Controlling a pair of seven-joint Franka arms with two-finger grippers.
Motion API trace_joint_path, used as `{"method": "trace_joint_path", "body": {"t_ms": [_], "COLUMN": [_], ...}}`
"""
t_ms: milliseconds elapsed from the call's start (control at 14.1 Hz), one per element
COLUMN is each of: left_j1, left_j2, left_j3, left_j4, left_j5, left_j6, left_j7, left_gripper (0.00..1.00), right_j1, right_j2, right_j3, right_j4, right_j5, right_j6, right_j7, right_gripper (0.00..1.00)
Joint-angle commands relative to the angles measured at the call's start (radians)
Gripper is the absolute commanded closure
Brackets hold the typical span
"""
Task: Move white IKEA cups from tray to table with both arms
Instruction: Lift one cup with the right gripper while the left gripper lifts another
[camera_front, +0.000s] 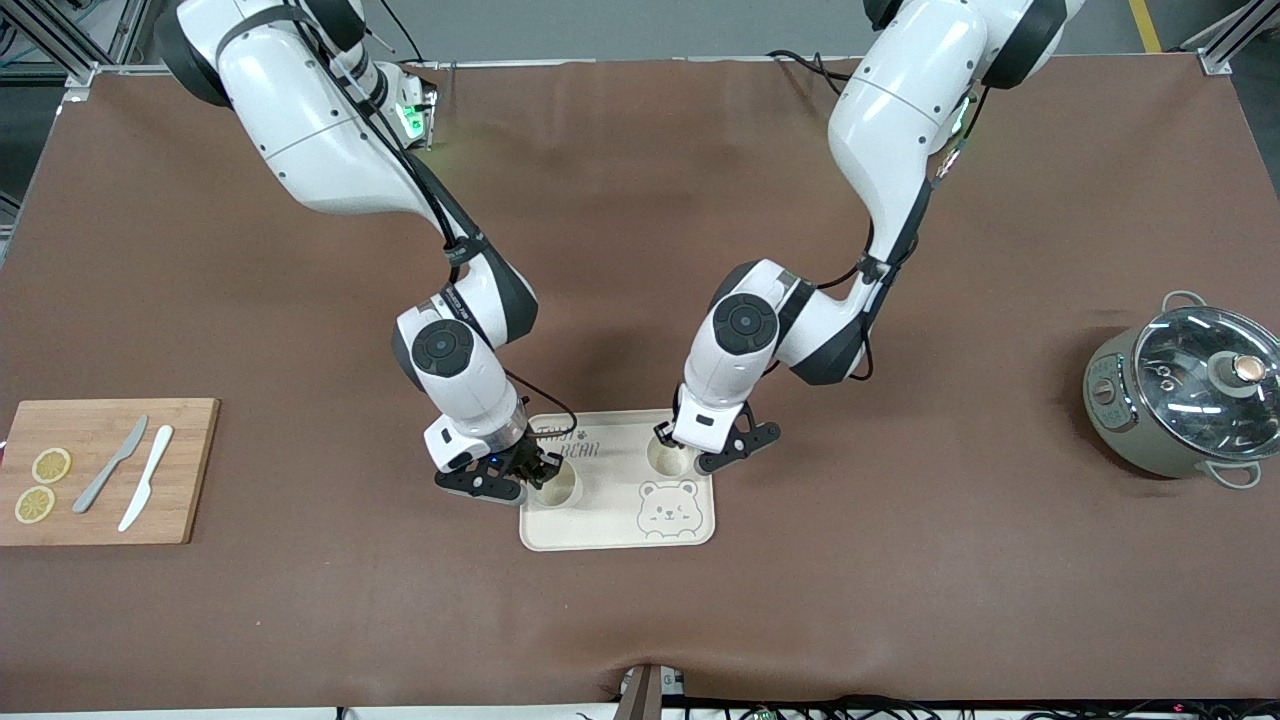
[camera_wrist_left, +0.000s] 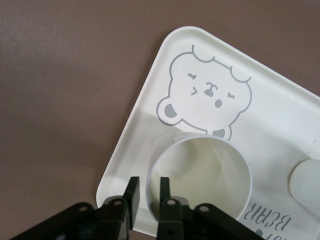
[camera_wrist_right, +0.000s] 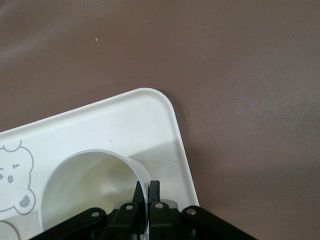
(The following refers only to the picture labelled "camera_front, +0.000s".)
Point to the grey-green electric cooking pot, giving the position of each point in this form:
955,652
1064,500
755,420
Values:
1115,410

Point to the brown table cover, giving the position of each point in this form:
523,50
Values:
640,620

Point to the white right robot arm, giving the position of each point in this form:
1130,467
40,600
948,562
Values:
300,120

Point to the lemon slice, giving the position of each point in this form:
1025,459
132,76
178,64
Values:
51,465
35,504

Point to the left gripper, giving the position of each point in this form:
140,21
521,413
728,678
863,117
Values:
665,438

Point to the white IKEA cup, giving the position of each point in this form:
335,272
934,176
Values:
562,490
670,462

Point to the glass pot lid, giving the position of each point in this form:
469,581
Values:
1190,400

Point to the white plastic knife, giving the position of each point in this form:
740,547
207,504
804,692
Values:
148,478

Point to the metal bracket at table edge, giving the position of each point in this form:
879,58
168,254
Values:
642,695

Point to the grey plastic knife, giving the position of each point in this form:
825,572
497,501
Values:
112,465

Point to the aluminium frame profile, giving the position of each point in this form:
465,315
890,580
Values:
60,45
1225,40

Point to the wooden cutting board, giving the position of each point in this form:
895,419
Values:
110,470

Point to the beige bear print tray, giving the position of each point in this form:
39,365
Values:
610,520

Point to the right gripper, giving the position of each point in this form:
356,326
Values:
526,462

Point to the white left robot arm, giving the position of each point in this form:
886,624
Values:
900,100

